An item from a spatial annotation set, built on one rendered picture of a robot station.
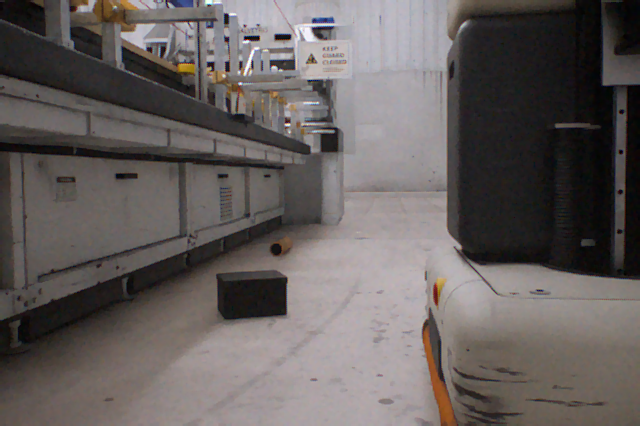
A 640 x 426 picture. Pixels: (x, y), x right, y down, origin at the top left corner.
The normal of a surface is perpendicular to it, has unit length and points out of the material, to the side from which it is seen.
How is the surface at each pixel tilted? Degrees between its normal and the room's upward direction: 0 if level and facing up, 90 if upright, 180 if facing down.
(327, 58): 90
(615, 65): 90
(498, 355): 90
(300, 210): 90
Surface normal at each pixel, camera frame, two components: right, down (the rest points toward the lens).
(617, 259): -0.11, 0.05
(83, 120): 0.99, 0.00
